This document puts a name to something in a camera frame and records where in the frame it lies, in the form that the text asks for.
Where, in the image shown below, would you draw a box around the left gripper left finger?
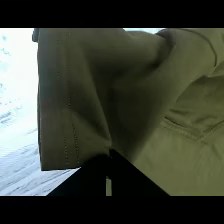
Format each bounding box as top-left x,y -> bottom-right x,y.
47,153 -> 110,197

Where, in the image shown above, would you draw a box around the olive green pants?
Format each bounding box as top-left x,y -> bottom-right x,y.
32,27 -> 224,197

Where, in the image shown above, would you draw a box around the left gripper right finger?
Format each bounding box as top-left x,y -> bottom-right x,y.
108,148 -> 170,197

